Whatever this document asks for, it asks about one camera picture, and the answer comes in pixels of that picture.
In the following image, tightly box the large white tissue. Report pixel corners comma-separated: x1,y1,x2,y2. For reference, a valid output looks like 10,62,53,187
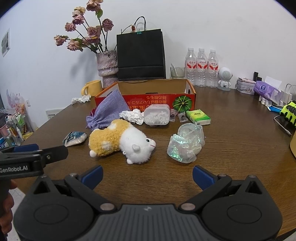
119,109,145,126

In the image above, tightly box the green tissue pack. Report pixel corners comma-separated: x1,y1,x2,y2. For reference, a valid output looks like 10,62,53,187
186,109,211,126

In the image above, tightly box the white charger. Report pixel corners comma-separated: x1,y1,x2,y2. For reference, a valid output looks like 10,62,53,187
279,84,296,106

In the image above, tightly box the iridescent clear plastic bag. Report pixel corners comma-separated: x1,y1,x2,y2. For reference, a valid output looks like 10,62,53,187
167,123,205,163

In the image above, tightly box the purple textured vase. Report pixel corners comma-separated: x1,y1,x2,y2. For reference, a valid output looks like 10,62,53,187
96,50,119,88

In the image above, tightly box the yellow white plush hamster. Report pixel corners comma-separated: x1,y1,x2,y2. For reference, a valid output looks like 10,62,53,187
89,119,156,165

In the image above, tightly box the purple tissue pack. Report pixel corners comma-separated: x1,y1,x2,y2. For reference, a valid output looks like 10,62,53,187
253,76,283,105

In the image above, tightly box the blue white bead packet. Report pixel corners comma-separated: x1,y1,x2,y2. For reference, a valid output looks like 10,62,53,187
63,131,88,147

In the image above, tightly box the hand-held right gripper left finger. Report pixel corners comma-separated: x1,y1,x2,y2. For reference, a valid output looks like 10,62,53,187
28,165,117,212

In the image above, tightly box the clear water bottle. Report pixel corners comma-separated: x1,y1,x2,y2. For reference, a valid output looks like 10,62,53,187
185,47,197,86
196,48,208,87
207,49,220,87

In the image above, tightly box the white plastic vial strip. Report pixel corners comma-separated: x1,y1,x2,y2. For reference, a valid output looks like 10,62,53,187
259,95,272,107

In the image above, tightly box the yellow mug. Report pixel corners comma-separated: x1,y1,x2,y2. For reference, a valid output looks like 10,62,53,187
80,80,103,97

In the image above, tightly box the tan curved object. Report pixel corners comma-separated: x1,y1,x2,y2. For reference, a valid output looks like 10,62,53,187
290,134,296,159

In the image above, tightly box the rack of small packets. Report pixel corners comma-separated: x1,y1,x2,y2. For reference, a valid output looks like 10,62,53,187
0,89,35,149

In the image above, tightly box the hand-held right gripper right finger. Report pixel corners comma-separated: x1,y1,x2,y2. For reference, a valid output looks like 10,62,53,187
178,165,267,212

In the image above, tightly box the clear drinking glass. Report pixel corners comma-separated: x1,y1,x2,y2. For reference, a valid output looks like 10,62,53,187
170,64,186,80

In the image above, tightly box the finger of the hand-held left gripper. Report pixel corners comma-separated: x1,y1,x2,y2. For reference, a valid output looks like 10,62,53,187
0,144,40,158
34,146,69,171

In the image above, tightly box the white wall socket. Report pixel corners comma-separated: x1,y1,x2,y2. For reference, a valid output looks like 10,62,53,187
46,108,64,119

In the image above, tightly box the green black glove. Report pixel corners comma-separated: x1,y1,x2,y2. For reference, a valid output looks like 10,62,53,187
279,101,296,128

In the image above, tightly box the black chair back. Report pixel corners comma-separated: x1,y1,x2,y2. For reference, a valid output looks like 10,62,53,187
116,16,166,81

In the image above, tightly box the small crumpled white tissue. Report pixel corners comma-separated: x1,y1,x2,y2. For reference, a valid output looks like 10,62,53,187
71,95,91,105

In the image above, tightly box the wall poster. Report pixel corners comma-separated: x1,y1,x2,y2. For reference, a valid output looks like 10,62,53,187
1,28,11,57

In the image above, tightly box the white cable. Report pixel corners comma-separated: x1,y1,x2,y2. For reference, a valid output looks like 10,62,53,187
274,115,292,136

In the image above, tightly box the dried rose bouquet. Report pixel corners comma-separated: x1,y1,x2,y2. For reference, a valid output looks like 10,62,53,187
54,0,114,54

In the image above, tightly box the person's left hand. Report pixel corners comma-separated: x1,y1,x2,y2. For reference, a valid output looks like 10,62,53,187
0,181,18,235

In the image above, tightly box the pink white tin box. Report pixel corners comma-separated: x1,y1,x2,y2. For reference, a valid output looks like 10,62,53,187
235,77,257,95

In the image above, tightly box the orange cardboard box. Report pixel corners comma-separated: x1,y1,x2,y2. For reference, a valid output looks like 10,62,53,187
94,79,196,116

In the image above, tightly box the white robot figure speaker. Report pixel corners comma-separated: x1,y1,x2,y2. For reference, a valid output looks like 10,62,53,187
217,67,233,91

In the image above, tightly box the clear box of white beads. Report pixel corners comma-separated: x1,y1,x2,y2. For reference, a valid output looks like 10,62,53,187
143,104,171,127

